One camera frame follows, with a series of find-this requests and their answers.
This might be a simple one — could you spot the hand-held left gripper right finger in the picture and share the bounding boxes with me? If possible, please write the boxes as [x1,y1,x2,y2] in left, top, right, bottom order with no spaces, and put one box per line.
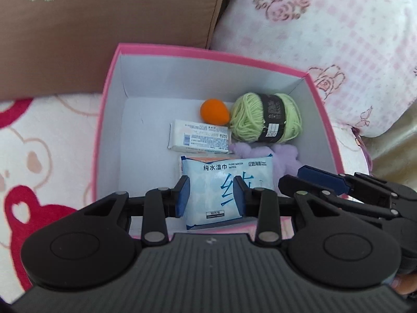
[233,175,342,246]

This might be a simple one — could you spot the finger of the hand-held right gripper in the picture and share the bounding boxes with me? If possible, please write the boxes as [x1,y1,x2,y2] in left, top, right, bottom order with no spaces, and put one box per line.
[297,166,396,203]
[278,174,400,221]

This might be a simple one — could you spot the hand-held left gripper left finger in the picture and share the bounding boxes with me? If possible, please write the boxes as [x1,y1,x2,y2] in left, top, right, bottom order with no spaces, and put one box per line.
[83,175,191,247]

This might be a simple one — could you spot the purple plush toy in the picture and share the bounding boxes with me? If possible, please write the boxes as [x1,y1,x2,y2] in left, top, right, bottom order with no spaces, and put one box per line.
[231,142,302,191]

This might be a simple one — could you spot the blue wet wipes pack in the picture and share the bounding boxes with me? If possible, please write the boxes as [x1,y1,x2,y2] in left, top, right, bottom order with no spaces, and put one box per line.
[181,155,274,231]

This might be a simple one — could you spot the white tissue packet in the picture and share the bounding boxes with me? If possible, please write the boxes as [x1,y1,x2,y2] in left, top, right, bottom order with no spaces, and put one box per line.
[168,119,232,154]

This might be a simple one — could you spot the orange makeup sponge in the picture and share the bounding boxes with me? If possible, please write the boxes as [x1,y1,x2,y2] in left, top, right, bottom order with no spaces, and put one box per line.
[200,99,231,125]

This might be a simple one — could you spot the pink cardboard box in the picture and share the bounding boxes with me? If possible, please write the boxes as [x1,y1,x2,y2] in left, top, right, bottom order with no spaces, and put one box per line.
[92,42,346,239]

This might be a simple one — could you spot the green yarn ball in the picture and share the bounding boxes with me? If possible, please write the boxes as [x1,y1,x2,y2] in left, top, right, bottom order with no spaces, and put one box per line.
[229,92,303,144]

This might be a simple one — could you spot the beige cloth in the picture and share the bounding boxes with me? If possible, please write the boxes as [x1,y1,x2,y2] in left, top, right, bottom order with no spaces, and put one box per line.
[360,103,417,188]

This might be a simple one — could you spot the bear printed blanket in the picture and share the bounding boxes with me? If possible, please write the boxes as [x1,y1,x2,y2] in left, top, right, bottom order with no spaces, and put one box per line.
[0,93,372,302]

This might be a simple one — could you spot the pink checkered pillow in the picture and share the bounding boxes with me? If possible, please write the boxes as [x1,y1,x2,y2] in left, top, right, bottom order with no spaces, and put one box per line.
[210,0,417,137]

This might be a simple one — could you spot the brown pillow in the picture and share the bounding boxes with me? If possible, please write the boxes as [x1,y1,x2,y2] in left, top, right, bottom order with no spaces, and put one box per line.
[0,0,232,100]

